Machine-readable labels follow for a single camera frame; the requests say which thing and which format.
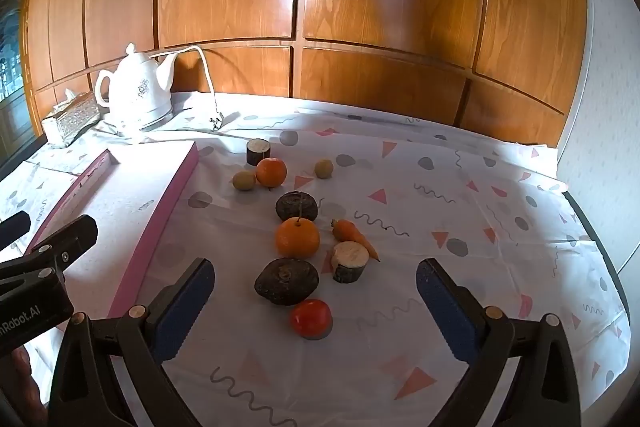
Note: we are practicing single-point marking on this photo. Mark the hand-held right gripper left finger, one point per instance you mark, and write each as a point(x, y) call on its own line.
point(182, 312)

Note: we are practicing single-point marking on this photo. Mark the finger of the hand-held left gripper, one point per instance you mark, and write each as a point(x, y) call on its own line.
point(15, 227)
point(70, 239)

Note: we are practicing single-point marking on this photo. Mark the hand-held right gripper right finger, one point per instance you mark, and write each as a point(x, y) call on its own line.
point(445, 312)

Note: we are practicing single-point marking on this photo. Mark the pink shallow tray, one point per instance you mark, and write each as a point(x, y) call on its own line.
point(125, 207)

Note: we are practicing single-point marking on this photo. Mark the pale-topped wood log slice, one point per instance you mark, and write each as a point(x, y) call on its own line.
point(350, 259)

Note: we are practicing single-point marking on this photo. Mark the red tomato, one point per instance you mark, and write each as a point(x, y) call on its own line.
point(311, 318)

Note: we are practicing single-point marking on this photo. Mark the small orange fruit piece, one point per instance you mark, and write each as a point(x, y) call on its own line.
point(345, 229)

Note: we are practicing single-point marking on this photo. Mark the large orange with stem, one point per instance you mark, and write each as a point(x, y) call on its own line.
point(297, 238)

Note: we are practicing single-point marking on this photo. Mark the brown kiwi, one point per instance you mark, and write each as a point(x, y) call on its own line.
point(244, 180)
point(323, 168)

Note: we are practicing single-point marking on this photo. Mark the small orange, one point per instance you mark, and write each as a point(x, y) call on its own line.
point(271, 172)

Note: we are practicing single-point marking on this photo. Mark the white patterned tablecloth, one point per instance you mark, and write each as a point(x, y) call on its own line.
point(425, 207)

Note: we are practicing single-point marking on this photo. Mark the patterned tissue box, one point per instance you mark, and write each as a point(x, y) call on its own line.
point(70, 122)

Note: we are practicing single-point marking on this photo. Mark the white ceramic teapot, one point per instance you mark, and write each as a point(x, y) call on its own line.
point(135, 97)

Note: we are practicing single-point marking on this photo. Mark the dark glass-door cabinet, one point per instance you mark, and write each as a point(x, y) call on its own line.
point(10, 57)

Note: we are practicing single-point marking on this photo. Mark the small dark wood log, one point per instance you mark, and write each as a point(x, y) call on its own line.
point(258, 153)

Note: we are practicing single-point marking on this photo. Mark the wooden wardrobe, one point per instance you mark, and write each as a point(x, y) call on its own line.
point(375, 7)

